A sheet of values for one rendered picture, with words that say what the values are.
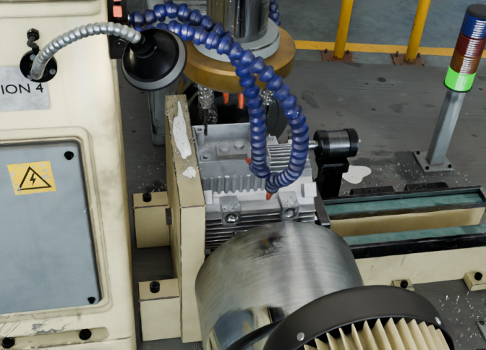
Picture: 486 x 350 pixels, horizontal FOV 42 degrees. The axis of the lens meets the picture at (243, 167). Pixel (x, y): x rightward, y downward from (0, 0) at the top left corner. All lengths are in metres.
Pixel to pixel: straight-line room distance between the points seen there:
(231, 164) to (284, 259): 0.24
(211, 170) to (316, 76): 0.94
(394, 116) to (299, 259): 1.01
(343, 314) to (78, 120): 0.41
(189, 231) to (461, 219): 0.66
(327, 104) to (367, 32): 2.18
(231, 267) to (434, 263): 0.56
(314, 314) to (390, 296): 0.07
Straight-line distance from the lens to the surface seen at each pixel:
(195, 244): 1.02
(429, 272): 1.36
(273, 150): 1.13
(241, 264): 0.88
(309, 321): 0.58
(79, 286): 1.02
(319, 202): 1.15
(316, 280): 0.85
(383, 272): 1.31
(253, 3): 0.90
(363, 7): 4.26
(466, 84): 1.53
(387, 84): 1.95
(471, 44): 1.48
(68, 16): 0.74
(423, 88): 1.97
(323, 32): 3.90
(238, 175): 1.06
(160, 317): 1.17
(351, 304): 0.58
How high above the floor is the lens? 1.81
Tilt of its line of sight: 40 degrees down
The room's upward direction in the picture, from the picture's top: 4 degrees clockwise
